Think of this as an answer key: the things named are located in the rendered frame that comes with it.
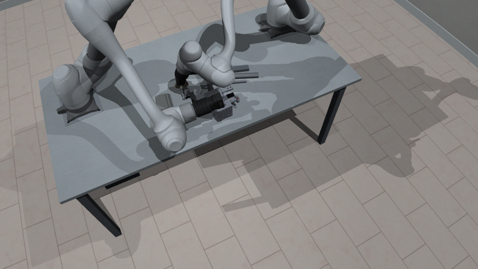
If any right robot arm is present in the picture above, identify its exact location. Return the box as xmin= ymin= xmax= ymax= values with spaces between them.
xmin=52 ymin=0 xmax=187 ymax=153

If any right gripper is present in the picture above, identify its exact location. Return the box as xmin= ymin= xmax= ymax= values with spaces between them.
xmin=179 ymin=85 xmax=235 ymax=124

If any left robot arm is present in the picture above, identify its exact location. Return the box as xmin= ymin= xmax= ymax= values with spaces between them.
xmin=177 ymin=0 xmax=325 ymax=88

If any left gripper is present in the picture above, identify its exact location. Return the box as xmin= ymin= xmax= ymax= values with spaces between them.
xmin=175 ymin=62 xmax=196 ymax=86

